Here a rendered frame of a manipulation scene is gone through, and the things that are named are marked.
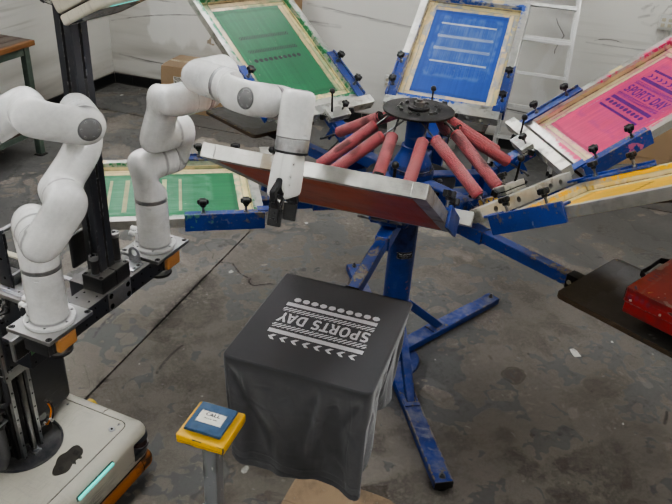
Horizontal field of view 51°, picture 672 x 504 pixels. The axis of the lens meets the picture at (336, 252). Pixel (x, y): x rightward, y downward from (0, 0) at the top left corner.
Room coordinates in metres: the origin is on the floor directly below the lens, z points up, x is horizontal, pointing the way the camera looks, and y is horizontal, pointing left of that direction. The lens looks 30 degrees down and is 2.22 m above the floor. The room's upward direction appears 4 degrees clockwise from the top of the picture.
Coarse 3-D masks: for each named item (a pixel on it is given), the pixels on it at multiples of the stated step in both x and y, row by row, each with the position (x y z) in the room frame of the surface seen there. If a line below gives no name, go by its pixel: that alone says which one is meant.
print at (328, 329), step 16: (288, 304) 1.85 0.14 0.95; (304, 304) 1.86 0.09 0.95; (320, 304) 1.87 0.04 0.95; (288, 320) 1.77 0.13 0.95; (304, 320) 1.77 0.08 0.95; (320, 320) 1.78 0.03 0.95; (336, 320) 1.78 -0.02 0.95; (352, 320) 1.79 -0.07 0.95; (368, 320) 1.79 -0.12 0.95; (272, 336) 1.68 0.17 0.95; (288, 336) 1.69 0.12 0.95; (304, 336) 1.69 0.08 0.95; (320, 336) 1.70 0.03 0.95; (336, 336) 1.70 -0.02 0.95; (352, 336) 1.71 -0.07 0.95; (368, 336) 1.71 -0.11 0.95; (336, 352) 1.62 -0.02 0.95; (352, 352) 1.63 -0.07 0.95
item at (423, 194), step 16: (208, 144) 1.65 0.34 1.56; (224, 160) 1.62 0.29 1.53; (240, 160) 1.61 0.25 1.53; (256, 160) 1.61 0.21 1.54; (272, 160) 1.60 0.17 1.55; (304, 176) 1.56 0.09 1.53; (320, 176) 1.55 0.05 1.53; (336, 176) 1.54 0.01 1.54; (352, 176) 1.54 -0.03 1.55; (368, 176) 1.53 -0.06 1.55; (384, 176) 1.52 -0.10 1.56; (384, 192) 1.51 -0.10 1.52; (400, 192) 1.49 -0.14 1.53; (416, 192) 1.49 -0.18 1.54; (432, 192) 1.55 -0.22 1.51; (432, 208) 1.59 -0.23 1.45
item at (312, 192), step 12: (240, 168) 1.70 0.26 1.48; (252, 168) 1.64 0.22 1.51; (264, 180) 1.84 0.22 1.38; (312, 180) 1.60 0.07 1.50; (300, 192) 1.94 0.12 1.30; (312, 192) 1.86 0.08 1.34; (324, 192) 1.79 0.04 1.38; (324, 204) 2.15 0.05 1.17; (336, 204) 2.05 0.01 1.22; (348, 204) 1.97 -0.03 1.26
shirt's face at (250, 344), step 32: (288, 288) 1.95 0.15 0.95; (320, 288) 1.96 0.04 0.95; (352, 288) 1.97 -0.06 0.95; (256, 320) 1.76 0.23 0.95; (384, 320) 1.80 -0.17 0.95; (256, 352) 1.60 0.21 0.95; (288, 352) 1.61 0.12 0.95; (320, 352) 1.62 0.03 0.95; (384, 352) 1.64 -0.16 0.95; (352, 384) 1.49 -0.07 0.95
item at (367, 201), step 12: (336, 192) 1.73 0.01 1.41; (348, 192) 1.67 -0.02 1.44; (360, 192) 1.61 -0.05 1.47; (372, 192) 1.56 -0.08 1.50; (360, 204) 1.89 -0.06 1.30; (372, 204) 1.81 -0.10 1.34; (384, 204) 1.74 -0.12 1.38; (396, 204) 1.68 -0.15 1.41; (408, 204) 1.62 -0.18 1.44; (384, 216) 2.08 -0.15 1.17; (396, 216) 1.99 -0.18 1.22; (408, 216) 1.91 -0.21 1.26; (420, 216) 1.83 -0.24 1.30
